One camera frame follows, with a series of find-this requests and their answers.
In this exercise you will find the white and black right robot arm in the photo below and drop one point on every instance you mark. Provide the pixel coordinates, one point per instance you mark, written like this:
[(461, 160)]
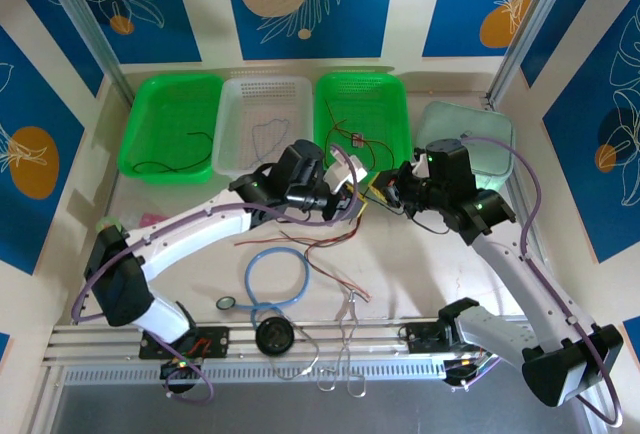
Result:
[(510, 274)]

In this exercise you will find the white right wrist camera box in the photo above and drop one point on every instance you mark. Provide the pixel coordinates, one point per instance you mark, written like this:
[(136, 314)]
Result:
[(421, 168)]

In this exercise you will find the black electronics board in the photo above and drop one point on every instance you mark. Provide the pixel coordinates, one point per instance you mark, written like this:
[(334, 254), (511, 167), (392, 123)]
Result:
[(465, 368), (177, 369)]

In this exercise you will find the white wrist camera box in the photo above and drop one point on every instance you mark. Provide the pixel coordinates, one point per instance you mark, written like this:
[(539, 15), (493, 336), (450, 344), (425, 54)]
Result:
[(421, 168), (345, 174)]

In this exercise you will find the small printed tag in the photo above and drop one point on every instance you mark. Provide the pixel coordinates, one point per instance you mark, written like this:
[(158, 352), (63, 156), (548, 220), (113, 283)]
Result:
[(357, 140)]

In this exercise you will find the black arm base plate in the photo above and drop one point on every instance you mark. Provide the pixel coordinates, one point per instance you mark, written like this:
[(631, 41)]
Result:
[(220, 341), (417, 336)]

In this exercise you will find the aluminium frame rail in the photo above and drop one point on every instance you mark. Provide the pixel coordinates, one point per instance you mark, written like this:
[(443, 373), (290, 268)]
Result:
[(100, 344)]

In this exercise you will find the black round speaker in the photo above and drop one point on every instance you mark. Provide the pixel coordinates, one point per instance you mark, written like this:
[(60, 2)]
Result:
[(273, 336)]

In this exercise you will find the aluminium frame post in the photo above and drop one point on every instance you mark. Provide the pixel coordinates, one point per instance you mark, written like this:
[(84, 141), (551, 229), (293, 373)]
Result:
[(539, 19), (84, 19)]

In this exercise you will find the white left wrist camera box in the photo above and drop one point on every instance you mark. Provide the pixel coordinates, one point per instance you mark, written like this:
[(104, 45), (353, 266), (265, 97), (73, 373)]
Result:
[(345, 174)]

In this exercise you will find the white plastic mesh basket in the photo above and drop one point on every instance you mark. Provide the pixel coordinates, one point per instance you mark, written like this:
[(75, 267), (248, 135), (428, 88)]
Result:
[(240, 104)]

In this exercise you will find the blue tube stethoscope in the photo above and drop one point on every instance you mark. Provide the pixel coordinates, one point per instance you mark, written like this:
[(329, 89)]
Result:
[(226, 302)]

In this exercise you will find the green plastic mesh basket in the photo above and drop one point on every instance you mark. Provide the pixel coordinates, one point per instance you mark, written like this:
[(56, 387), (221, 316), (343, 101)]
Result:
[(165, 114), (380, 114)]

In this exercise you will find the translucent lidded plastic box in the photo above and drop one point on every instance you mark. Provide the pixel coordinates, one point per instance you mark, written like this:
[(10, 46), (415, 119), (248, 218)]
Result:
[(450, 119)]

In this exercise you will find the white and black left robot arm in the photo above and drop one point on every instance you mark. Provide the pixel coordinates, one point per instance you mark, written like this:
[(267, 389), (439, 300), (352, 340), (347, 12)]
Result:
[(200, 224)]

